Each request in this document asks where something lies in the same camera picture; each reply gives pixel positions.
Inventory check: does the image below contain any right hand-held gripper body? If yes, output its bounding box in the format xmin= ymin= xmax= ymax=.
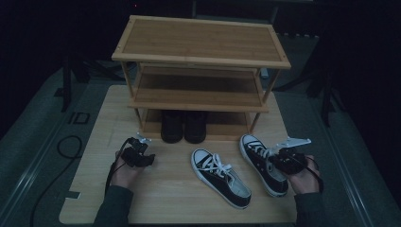
xmin=270 ymin=135 xmax=313 ymax=176

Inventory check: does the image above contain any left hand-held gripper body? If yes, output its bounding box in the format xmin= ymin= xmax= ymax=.
xmin=121 ymin=131 xmax=156 ymax=168

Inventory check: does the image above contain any black white canvas sneaker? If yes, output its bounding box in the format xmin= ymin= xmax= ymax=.
xmin=238 ymin=133 xmax=289 ymax=199
xmin=190 ymin=148 xmax=253 ymax=211

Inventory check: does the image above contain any black mesh lace-up shoe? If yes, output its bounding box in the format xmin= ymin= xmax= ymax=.
xmin=183 ymin=110 xmax=209 ymax=145
xmin=160 ymin=110 xmax=184 ymax=145

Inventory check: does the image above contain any wooden shoe rack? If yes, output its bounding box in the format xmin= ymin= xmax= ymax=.
xmin=111 ymin=14 xmax=292 ymax=143

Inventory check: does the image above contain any person's left hand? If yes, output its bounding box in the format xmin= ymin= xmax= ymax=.
xmin=110 ymin=150 xmax=146 ymax=190

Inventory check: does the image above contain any person's right hand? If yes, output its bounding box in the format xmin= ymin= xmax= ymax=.
xmin=288 ymin=153 xmax=322 ymax=195

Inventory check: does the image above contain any left hand-held gripper cable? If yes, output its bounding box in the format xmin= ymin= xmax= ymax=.
xmin=104 ymin=137 xmax=131 ymax=194

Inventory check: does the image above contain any hand-held gripper cable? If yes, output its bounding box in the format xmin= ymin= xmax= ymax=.
xmin=104 ymin=137 xmax=131 ymax=194
xmin=302 ymin=155 xmax=325 ymax=194

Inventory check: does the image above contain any right hand-held gripper cable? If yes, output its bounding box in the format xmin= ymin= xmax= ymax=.
xmin=302 ymin=155 xmax=325 ymax=194

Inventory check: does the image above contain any black cable on floor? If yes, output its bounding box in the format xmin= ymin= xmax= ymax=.
xmin=29 ymin=134 xmax=84 ymax=227

